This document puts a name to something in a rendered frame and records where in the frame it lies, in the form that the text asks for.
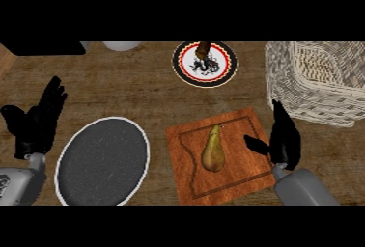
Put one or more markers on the round patterned plate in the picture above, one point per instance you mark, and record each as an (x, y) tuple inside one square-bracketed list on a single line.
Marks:
[(206, 66)]

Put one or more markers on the dark grey oval placemat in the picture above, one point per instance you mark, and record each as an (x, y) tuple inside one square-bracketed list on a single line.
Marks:
[(103, 161)]

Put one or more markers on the green-yellow pear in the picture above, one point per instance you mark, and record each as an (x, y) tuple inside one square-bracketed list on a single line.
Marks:
[(214, 150)]

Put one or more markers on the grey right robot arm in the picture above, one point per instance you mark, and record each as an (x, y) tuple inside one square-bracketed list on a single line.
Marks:
[(302, 186)]

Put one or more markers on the brown object on plate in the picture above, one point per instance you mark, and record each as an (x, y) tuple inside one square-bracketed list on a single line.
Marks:
[(203, 51)]

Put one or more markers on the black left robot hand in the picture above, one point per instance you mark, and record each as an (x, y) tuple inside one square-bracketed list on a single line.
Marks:
[(38, 123)]

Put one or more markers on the black appliance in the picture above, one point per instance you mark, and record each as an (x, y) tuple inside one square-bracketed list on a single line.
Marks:
[(45, 47)]

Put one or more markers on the white wicker basket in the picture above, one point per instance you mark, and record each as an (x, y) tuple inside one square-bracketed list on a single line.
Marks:
[(317, 80)]

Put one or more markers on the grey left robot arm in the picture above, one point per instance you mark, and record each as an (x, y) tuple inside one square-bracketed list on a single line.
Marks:
[(22, 181)]

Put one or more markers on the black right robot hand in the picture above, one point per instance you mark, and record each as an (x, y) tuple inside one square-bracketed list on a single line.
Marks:
[(286, 138)]

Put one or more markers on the pale grey round object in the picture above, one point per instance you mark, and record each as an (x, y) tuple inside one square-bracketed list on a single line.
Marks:
[(122, 45)]

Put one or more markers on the brown wooden cutting board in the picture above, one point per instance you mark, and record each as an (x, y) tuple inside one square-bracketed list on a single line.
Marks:
[(221, 157)]

